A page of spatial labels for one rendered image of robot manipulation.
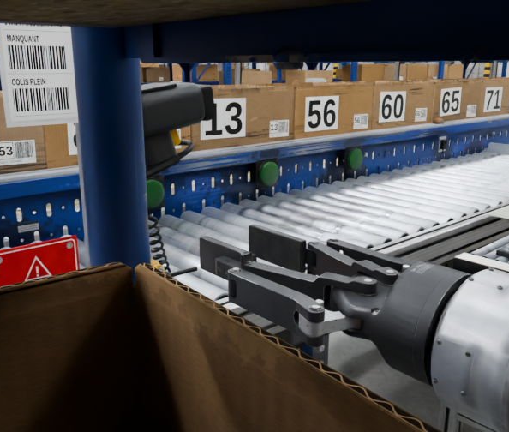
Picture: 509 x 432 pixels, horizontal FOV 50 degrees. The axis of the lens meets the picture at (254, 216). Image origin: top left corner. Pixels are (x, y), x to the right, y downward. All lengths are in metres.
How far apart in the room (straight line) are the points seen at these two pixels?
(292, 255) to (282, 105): 1.24
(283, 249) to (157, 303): 0.31
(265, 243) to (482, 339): 0.25
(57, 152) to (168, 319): 1.14
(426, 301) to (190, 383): 0.19
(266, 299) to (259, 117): 1.27
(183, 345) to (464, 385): 0.19
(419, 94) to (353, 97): 0.40
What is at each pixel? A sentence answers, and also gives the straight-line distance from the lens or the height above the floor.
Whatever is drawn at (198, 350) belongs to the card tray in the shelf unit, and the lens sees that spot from 0.18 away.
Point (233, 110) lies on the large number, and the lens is 1.57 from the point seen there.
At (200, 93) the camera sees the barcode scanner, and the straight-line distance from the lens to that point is 0.69.
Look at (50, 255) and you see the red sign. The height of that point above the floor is 0.90.
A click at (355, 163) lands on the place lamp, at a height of 0.80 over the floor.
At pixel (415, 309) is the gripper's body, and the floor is 0.97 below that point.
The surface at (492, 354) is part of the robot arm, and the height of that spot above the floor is 0.97.
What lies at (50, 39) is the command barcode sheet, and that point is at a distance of 0.67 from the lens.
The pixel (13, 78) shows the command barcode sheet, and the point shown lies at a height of 1.10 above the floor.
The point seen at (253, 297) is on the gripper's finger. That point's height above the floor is 0.95.
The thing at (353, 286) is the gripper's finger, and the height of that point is 0.96.
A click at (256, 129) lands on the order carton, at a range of 1.64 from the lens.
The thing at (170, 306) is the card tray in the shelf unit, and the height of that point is 1.03.
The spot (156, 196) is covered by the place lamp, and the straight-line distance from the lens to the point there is 1.36.
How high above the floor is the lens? 1.11
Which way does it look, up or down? 15 degrees down
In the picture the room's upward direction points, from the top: straight up
